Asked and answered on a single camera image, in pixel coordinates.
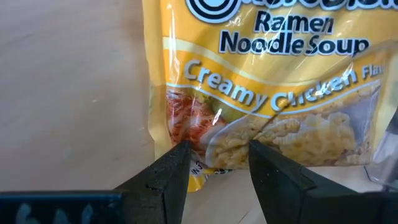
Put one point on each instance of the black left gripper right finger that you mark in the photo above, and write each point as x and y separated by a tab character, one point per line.
286	193

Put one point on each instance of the yellow creamy chicken noodle pack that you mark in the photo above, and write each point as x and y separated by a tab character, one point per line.
264	77

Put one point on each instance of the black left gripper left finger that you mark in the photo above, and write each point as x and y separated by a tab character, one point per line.
155	193

